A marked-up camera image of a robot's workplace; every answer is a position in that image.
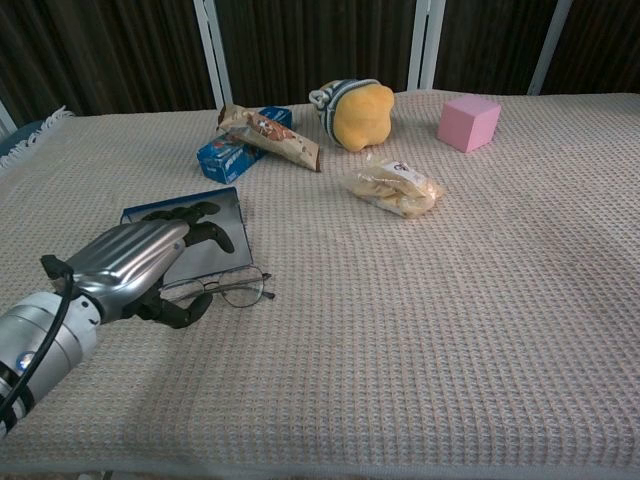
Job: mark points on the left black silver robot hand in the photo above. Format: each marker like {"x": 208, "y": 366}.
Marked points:
{"x": 125, "y": 260}

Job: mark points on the dark blue rectangular box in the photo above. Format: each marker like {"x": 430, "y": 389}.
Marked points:
{"x": 237, "y": 225}

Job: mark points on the thin-framed eyeglasses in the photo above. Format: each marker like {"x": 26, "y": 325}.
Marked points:
{"x": 245, "y": 290}

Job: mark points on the blue cookie box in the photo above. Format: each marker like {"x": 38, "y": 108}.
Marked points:
{"x": 225, "y": 162}

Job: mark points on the brown snack bar wrapper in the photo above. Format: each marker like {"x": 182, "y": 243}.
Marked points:
{"x": 270, "y": 135}

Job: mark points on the yellow plush toy striped hat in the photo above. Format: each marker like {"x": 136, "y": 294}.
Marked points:
{"x": 362, "y": 117}

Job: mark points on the clear bag of bread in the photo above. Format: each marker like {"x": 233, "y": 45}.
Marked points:
{"x": 395, "y": 187}

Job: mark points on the beige waffle blanket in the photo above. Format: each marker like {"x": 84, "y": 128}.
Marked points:
{"x": 400, "y": 325}

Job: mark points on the pink cube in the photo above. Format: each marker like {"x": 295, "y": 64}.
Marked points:
{"x": 467, "y": 125}

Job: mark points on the white screen frame post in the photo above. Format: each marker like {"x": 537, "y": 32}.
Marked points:
{"x": 6, "y": 117}
{"x": 425, "y": 45}
{"x": 550, "y": 47}
{"x": 212, "y": 50}

